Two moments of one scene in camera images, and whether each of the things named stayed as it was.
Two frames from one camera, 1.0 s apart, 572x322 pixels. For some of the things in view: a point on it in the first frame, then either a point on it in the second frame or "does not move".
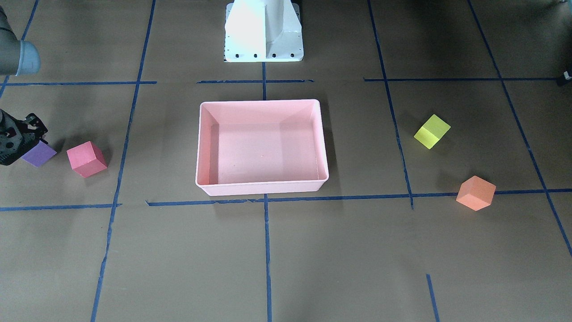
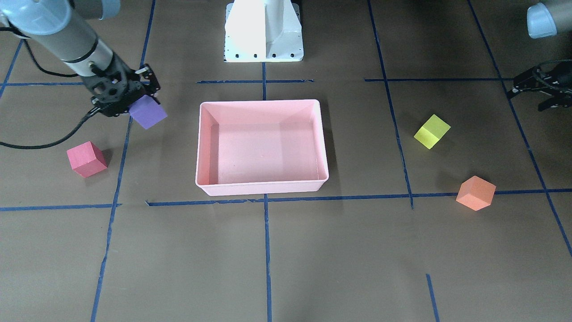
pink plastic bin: (263, 146) does not move
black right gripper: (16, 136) -> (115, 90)
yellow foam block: (431, 131) does not move
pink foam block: (86, 159) does not move
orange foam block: (476, 193) does not move
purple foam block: (37, 154) -> (147, 112)
